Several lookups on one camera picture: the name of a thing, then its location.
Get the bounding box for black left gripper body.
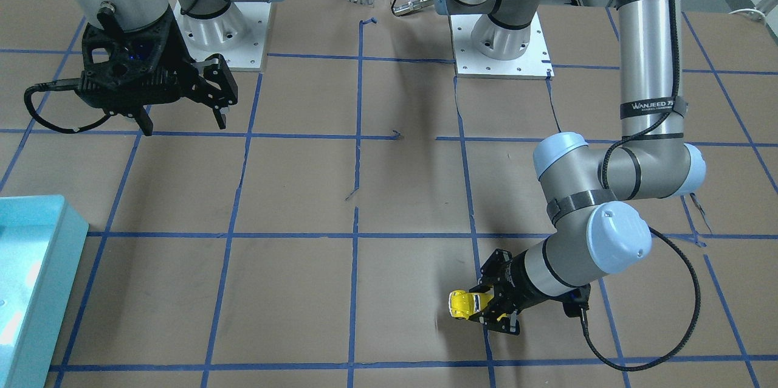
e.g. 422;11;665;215
469;253;542;324

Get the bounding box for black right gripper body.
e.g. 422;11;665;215
75;11;202;116

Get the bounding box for yellow beetle toy car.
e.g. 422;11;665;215
449;290;494;320

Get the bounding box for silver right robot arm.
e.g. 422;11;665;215
23;0;282;136

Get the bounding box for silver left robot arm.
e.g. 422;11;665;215
436;0;706;335

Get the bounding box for light blue storage bin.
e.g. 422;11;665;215
1;195;89;387

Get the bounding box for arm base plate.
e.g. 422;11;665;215
449;13;555;80
173;2;274;72

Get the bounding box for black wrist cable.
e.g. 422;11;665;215
577;227;701;372

